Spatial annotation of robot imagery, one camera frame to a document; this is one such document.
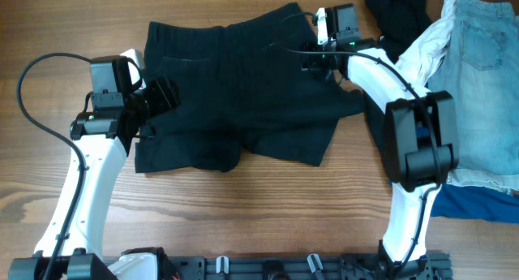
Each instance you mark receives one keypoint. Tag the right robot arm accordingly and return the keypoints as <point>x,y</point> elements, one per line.
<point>418,146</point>

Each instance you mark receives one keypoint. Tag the light blue denim shorts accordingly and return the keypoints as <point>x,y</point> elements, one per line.
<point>480,71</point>

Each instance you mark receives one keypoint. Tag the black shorts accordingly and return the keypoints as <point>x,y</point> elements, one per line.
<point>241,87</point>

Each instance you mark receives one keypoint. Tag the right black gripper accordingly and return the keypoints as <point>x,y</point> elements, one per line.
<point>310,62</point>

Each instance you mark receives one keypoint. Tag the white garment in pile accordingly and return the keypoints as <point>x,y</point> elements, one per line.
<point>423,58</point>

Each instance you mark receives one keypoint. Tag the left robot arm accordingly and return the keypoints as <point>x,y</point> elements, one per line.
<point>100,139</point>

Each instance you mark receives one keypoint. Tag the blue garment in pile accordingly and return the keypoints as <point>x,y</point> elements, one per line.
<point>475,203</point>

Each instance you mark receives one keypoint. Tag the black garment in pile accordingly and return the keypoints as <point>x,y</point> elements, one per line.
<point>401,22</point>

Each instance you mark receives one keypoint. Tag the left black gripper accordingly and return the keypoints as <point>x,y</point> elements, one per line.
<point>165,95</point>

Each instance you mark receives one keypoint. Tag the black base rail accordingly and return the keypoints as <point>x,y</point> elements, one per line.
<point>284,268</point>

